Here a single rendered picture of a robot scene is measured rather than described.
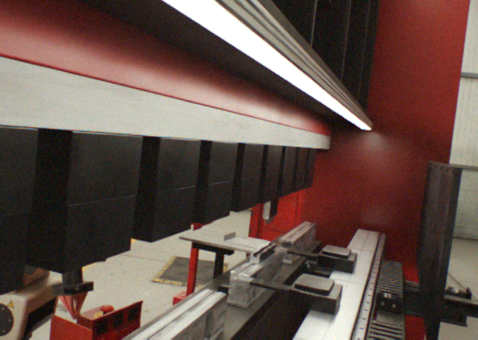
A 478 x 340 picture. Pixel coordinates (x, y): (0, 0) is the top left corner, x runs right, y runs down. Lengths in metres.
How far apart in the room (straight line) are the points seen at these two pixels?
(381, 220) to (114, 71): 1.90
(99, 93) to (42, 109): 0.09
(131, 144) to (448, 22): 1.96
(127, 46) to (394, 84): 1.85
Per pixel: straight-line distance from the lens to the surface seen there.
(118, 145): 0.62
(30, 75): 0.50
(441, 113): 2.34
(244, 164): 1.09
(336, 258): 1.45
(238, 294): 1.35
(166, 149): 0.73
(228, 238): 1.59
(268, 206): 1.49
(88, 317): 1.48
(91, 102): 0.57
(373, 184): 2.33
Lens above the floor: 1.35
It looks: 3 degrees down
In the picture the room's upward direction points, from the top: 6 degrees clockwise
